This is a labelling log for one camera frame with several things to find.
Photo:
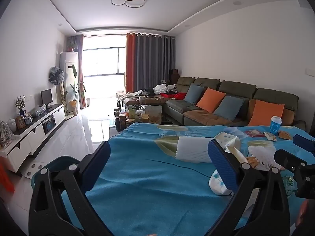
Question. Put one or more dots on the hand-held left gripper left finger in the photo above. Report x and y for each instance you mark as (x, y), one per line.
(98, 157)

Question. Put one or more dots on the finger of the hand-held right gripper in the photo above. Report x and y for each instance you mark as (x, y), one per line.
(289, 161)
(305, 142)

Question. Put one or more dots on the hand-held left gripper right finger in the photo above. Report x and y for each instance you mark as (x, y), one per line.
(221, 162)

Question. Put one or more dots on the crushed printed paper cup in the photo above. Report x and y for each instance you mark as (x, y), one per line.
(226, 140)

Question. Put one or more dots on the teal trash bin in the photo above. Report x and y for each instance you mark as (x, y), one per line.
(53, 163)

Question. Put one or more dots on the clear plastic wrapper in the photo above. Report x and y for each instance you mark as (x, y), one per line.
(289, 185)

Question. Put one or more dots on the crumpled dotted white paper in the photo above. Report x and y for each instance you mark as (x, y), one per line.
(217, 183)

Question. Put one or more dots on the small snack wrapper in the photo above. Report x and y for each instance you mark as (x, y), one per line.
(270, 136)

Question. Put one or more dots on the blue paper cup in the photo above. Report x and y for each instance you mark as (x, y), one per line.
(275, 126)

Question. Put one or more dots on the red white snack packet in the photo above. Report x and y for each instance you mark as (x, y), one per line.
(254, 133)

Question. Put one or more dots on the green brown sectional sofa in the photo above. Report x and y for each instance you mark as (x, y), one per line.
(211, 115)

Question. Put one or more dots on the orange cushion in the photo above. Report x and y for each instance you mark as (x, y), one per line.
(265, 113)
(210, 100)

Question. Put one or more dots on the cluster of jars and bottles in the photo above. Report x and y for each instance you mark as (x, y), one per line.
(133, 115)

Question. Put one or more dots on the blue cushion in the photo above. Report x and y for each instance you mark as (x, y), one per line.
(194, 94)
(228, 108)

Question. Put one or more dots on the blue printed blanket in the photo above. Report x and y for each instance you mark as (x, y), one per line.
(152, 184)

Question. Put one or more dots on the white bathroom scale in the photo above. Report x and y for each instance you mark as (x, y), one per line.
(33, 170)

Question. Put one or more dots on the tall leafy potted plant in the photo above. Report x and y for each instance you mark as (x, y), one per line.
(76, 91)

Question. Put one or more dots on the white TV cabinet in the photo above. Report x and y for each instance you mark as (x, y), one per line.
(29, 135)

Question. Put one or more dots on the clear plastic bag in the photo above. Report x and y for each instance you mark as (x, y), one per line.
(39, 110)

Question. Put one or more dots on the blue white porcelain jar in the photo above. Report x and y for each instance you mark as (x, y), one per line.
(28, 119)

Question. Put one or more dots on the black monitor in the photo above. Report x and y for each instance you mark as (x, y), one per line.
(46, 97)

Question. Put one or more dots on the red cloth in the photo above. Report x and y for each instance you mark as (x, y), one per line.
(177, 95)

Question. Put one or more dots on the white standing air conditioner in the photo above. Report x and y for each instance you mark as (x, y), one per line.
(69, 78)

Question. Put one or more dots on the framed picture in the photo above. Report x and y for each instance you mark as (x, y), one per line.
(20, 122)

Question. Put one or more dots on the white lidded jar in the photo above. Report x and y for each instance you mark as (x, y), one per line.
(11, 125)

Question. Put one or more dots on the white clothes pile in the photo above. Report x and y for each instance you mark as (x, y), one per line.
(165, 88)

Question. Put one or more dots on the small tree in blue vase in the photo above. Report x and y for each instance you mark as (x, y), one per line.
(21, 103)

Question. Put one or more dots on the glass ship model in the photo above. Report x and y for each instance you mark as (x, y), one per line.
(6, 135)

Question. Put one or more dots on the large window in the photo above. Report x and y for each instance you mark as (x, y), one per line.
(103, 61)

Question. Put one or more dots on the dark wooden cabinet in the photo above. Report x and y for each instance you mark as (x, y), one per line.
(174, 76)

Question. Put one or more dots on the orange and grey curtain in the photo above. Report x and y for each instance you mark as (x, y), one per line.
(147, 61)

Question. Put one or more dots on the small potted green plant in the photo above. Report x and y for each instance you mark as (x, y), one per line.
(71, 47)

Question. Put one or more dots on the white wall socket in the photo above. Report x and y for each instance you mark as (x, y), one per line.
(28, 98)

